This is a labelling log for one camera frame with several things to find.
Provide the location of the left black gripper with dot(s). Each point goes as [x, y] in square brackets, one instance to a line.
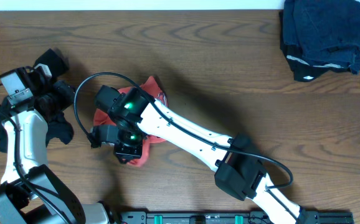
[61, 88]

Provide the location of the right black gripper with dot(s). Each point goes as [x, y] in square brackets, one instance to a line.
[121, 150]

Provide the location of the red orange t-shirt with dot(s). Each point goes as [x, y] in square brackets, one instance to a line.
[151, 87]

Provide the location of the black t-shirt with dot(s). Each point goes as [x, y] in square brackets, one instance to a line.
[55, 124]

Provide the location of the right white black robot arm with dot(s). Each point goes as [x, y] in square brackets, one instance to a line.
[238, 168]

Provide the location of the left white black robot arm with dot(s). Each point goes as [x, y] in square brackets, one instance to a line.
[29, 191]

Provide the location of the folded black garment white print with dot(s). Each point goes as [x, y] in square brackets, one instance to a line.
[302, 72]

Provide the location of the folded navy blue garment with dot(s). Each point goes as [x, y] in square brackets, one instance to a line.
[327, 31]

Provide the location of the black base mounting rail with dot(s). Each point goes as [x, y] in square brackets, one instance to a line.
[254, 217]

